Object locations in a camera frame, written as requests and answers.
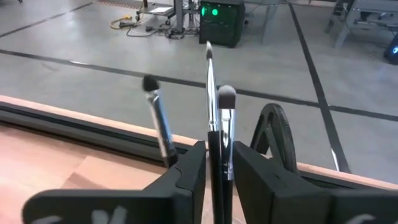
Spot thick round-head makeup brush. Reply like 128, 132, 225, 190
217, 85, 237, 224

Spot gray metal table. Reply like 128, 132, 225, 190
324, 0, 398, 50

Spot flat-head black makeup brush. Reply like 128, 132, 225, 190
141, 75, 180, 170

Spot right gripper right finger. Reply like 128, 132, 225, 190
233, 140, 398, 224

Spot black caster wheel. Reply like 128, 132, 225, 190
249, 103, 299, 175

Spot black box green lights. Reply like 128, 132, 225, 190
198, 0, 247, 49

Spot pole stand with base plate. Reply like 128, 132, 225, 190
136, 0, 175, 18

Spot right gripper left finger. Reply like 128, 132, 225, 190
21, 140, 208, 224

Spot thin black makeup brush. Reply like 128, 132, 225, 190
205, 40, 225, 224

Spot tangled cable bundle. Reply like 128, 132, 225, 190
109, 14, 200, 40

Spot black aluminium rail frame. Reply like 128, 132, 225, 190
0, 100, 398, 191

